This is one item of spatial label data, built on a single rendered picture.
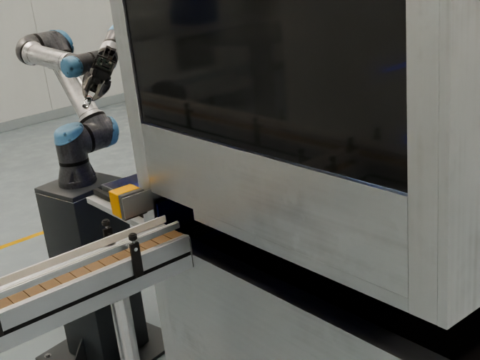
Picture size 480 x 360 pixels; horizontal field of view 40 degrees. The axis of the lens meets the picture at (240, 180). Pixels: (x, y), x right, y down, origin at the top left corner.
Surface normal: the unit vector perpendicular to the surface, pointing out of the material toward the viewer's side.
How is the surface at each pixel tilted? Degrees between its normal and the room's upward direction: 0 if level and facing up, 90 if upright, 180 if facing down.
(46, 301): 90
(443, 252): 90
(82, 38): 90
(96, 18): 90
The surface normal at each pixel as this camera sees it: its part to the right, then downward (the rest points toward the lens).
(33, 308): 0.63, 0.21
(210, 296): -0.77, 0.29
